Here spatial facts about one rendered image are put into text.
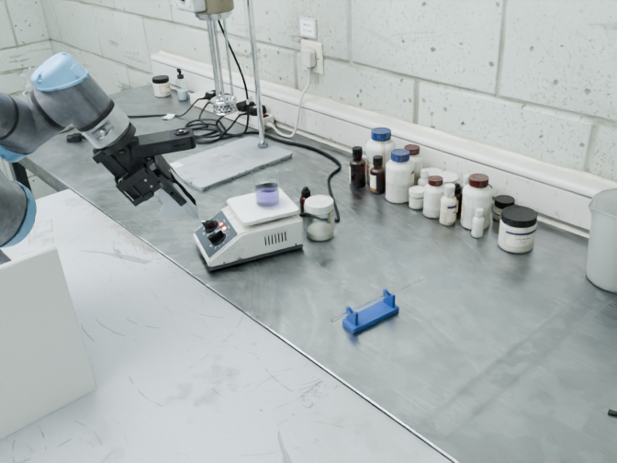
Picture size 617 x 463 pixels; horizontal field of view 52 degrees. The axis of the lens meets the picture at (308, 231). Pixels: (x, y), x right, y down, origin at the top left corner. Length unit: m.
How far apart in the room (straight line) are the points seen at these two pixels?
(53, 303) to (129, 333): 0.23
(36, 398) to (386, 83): 1.09
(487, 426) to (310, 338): 0.31
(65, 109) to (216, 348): 0.45
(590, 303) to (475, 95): 0.54
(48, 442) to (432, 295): 0.66
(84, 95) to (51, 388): 0.45
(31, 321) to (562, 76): 1.04
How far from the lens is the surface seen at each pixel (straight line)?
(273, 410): 0.94
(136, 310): 1.18
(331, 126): 1.76
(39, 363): 0.97
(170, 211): 1.18
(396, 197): 1.45
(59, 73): 1.07
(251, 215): 1.25
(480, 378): 1.00
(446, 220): 1.37
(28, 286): 0.91
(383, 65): 1.64
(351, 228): 1.36
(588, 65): 1.34
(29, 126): 1.09
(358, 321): 1.07
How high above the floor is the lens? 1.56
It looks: 29 degrees down
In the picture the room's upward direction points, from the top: 3 degrees counter-clockwise
